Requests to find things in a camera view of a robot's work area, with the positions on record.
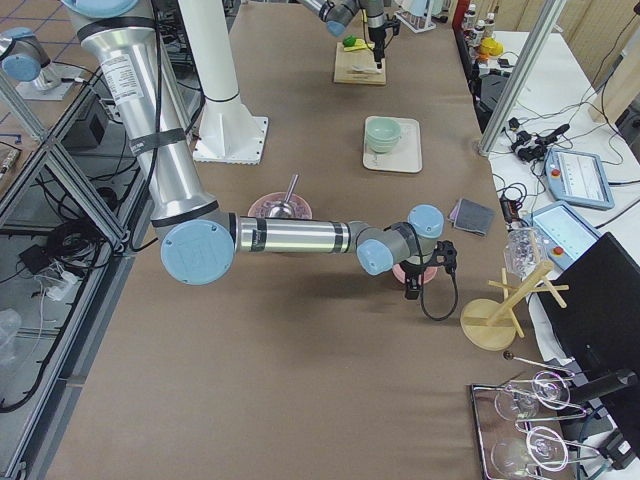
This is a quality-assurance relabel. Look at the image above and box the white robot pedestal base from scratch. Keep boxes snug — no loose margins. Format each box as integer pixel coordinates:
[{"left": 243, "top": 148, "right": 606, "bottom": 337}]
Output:
[{"left": 179, "top": 0, "right": 268, "bottom": 165}]

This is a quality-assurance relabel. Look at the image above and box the near wine glass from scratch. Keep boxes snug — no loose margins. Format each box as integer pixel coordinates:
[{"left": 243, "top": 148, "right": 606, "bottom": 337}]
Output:
[{"left": 490, "top": 426, "right": 569, "bottom": 479}]

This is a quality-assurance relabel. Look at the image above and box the pink bowl with ice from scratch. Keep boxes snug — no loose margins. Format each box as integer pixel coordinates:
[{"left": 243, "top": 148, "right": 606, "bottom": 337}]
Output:
[{"left": 248, "top": 191, "right": 314, "bottom": 221}]

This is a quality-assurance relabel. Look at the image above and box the black camera cable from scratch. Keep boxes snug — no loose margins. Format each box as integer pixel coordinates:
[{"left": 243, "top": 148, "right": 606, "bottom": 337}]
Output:
[{"left": 418, "top": 269, "right": 459, "bottom": 322}]

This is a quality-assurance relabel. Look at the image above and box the far wine glass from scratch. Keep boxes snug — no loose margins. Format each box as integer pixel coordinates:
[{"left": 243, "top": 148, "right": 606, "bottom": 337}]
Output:
[{"left": 494, "top": 370, "right": 570, "bottom": 421}]

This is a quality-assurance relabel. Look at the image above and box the aluminium frame post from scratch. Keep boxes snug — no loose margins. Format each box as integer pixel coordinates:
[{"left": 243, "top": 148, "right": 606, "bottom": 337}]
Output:
[{"left": 478, "top": 0, "right": 566, "bottom": 157}]

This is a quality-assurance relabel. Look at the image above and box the wooden cutting board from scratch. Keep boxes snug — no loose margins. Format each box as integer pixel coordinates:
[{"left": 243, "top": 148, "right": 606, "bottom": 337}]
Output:
[{"left": 333, "top": 43, "right": 387, "bottom": 86}]

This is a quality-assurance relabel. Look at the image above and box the upper blue teach pendant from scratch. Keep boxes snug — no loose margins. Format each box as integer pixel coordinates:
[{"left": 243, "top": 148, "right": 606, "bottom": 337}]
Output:
[{"left": 545, "top": 148, "right": 615, "bottom": 210}]

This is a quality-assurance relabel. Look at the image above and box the black wire glass rack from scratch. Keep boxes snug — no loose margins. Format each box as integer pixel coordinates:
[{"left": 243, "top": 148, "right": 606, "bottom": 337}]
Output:
[{"left": 470, "top": 368, "right": 612, "bottom": 479}]

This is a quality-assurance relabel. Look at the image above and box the wooden cup tree stand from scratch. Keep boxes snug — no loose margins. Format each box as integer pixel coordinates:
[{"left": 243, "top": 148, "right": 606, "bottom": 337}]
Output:
[{"left": 460, "top": 259, "right": 569, "bottom": 351}]

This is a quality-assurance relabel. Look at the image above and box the metal ice scoop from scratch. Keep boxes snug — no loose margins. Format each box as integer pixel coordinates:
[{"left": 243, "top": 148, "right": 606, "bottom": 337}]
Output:
[{"left": 266, "top": 173, "right": 299, "bottom": 219}]

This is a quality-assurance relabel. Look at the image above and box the white ceramic spoon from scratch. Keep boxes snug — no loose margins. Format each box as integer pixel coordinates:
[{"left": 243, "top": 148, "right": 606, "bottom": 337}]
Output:
[{"left": 349, "top": 65, "right": 384, "bottom": 75}]

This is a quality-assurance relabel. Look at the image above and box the black monitor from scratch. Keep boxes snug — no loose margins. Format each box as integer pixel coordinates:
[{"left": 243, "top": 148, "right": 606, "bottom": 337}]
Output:
[{"left": 539, "top": 233, "right": 639, "bottom": 374}]

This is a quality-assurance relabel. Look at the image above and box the wine glass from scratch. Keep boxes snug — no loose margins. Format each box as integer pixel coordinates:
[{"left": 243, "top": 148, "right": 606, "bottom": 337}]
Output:
[
  {"left": 494, "top": 370, "right": 570, "bottom": 421},
  {"left": 490, "top": 426, "right": 569, "bottom": 479}
]

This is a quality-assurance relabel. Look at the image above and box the clear glass cup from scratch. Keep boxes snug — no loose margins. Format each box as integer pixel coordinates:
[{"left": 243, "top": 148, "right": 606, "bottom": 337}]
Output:
[{"left": 504, "top": 227, "right": 548, "bottom": 278}]

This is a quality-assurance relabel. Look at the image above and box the green lime toy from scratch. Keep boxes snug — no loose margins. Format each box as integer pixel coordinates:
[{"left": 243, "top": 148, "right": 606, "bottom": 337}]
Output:
[{"left": 342, "top": 35, "right": 356, "bottom": 48}]

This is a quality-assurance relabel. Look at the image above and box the cream rabbit tray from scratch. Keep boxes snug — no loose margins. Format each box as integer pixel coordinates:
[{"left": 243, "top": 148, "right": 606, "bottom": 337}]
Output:
[{"left": 362, "top": 117, "right": 423, "bottom": 174}]

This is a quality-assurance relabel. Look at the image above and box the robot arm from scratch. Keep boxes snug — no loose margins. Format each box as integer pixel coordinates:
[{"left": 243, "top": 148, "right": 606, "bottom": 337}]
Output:
[
  {"left": 66, "top": 1, "right": 453, "bottom": 298},
  {"left": 299, "top": 0, "right": 387, "bottom": 69}
]

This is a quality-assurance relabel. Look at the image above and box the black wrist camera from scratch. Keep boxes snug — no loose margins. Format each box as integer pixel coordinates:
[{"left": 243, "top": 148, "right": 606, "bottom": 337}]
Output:
[{"left": 434, "top": 240, "right": 457, "bottom": 276}]

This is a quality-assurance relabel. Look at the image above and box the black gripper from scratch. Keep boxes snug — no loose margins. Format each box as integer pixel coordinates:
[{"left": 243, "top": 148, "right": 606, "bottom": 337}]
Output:
[
  {"left": 402, "top": 262, "right": 433, "bottom": 300},
  {"left": 368, "top": 19, "right": 386, "bottom": 69}
]

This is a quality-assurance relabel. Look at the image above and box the white wire cup rack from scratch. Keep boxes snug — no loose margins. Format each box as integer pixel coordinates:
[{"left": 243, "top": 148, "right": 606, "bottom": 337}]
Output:
[{"left": 395, "top": 0, "right": 443, "bottom": 33}]

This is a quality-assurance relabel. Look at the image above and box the lower blue teach pendant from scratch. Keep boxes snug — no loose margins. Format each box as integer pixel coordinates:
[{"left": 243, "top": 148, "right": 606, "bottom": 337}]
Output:
[{"left": 527, "top": 201, "right": 601, "bottom": 270}]

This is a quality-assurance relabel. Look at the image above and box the mint green bowl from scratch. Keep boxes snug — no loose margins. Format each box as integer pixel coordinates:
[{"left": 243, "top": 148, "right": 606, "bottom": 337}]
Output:
[{"left": 365, "top": 117, "right": 402, "bottom": 153}]

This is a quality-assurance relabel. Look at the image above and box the grey purple folded cloth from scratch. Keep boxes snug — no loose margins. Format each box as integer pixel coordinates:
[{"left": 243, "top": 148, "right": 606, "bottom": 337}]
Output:
[{"left": 448, "top": 198, "right": 495, "bottom": 236}]

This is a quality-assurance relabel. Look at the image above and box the blue teach pendant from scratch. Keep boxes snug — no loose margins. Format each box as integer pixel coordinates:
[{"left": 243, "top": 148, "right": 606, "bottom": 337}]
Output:
[
  {"left": 545, "top": 148, "right": 615, "bottom": 210},
  {"left": 527, "top": 201, "right": 601, "bottom": 270}
]

